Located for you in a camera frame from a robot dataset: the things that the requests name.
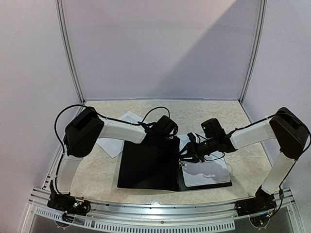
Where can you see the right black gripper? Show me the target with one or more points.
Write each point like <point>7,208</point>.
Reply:
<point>194,150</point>

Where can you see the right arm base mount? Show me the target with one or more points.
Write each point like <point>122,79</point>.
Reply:
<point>261,202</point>

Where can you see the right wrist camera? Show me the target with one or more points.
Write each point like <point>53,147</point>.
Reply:
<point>192,138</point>

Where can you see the printed paper stack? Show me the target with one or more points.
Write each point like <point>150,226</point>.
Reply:
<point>116,132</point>

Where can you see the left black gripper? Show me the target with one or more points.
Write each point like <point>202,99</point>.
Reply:
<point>175,150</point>

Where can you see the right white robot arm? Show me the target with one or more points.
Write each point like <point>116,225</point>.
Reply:
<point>290,136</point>

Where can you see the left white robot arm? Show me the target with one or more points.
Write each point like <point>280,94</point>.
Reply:
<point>88,126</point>

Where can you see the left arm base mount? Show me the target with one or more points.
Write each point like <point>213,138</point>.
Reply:
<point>67,203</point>

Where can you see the perforated white cable tray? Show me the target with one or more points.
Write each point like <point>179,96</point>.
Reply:
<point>48,221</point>

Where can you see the curved aluminium rail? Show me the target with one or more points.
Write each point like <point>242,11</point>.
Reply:
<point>157,211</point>

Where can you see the black file folder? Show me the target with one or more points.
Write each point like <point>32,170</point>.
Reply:
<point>145,167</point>

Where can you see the right aluminium frame post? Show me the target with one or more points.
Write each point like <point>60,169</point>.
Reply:
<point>254,50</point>

